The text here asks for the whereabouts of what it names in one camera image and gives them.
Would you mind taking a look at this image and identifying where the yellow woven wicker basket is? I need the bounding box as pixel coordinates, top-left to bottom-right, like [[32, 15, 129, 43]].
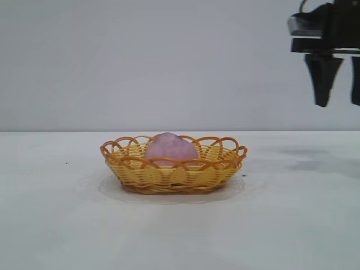
[[100, 134, 249, 196]]

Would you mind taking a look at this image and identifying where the pink peach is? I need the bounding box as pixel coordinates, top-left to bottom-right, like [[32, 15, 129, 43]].
[[144, 132, 199, 170]]

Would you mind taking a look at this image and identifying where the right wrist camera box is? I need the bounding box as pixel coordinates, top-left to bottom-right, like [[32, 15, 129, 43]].
[[286, 2, 333, 38]]

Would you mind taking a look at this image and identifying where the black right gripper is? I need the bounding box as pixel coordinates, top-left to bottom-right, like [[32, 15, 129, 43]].
[[290, 0, 360, 108]]

